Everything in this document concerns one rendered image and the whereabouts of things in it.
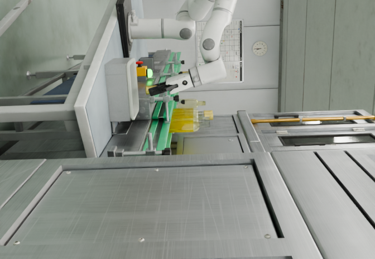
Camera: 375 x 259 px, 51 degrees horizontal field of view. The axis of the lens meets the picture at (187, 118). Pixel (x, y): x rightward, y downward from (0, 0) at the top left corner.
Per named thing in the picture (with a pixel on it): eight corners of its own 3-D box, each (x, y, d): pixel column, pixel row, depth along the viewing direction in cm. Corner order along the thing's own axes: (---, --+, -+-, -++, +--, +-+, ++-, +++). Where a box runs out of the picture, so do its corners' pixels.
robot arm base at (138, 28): (125, 19, 178) (160, 19, 178) (128, 4, 186) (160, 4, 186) (129, 47, 189) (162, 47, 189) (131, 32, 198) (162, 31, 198)
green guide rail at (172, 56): (150, 102, 174) (169, 102, 173) (150, 100, 173) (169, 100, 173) (171, 53, 341) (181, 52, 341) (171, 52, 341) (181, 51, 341)
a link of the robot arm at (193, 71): (202, 87, 150) (195, 90, 150) (201, 82, 159) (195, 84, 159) (196, 69, 148) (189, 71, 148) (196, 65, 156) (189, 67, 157)
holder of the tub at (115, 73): (111, 135, 154) (131, 134, 154) (104, 64, 146) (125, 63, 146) (119, 122, 170) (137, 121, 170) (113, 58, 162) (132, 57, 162)
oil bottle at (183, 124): (153, 133, 182) (200, 132, 182) (152, 121, 181) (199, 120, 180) (154, 130, 188) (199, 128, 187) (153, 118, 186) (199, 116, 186)
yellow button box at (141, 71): (132, 81, 208) (146, 81, 208) (131, 67, 206) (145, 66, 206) (134, 78, 215) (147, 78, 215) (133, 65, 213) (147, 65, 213)
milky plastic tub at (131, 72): (111, 122, 152) (133, 121, 152) (105, 64, 146) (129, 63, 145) (119, 110, 169) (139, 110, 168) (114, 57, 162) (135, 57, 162)
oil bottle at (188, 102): (166, 110, 262) (205, 108, 262) (165, 101, 260) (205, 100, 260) (166, 107, 268) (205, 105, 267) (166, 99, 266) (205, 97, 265)
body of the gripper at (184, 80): (197, 89, 150) (169, 97, 152) (197, 83, 160) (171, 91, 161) (191, 70, 148) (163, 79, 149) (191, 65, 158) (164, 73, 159)
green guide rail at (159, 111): (152, 119, 176) (170, 118, 175) (152, 116, 175) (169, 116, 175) (172, 61, 344) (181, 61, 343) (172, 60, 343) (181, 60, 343)
